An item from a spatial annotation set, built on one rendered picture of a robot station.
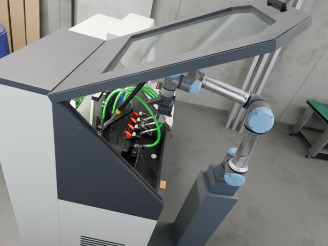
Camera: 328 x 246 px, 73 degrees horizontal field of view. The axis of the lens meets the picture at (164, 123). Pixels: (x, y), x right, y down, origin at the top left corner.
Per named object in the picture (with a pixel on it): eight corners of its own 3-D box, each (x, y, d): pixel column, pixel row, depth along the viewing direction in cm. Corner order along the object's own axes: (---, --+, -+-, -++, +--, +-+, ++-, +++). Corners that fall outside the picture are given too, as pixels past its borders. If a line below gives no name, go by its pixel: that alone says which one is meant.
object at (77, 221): (134, 274, 175) (157, 221, 129) (61, 259, 170) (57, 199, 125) (147, 197, 232) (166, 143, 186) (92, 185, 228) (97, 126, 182)
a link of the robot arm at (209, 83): (272, 95, 125) (192, 61, 126) (275, 104, 116) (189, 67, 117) (260, 112, 132) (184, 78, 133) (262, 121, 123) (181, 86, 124)
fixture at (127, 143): (133, 170, 150) (137, 153, 141) (118, 166, 149) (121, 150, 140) (141, 137, 177) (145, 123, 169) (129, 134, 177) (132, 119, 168)
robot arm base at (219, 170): (231, 168, 165) (237, 158, 159) (237, 184, 153) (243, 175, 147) (212, 164, 163) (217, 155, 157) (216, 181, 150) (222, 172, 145)
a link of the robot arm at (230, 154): (238, 162, 156) (247, 148, 149) (238, 176, 145) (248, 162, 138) (222, 156, 157) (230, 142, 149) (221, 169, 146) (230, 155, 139)
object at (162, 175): (158, 215, 133) (164, 199, 123) (151, 213, 132) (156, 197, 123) (166, 146, 183) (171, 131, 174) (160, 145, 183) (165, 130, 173)
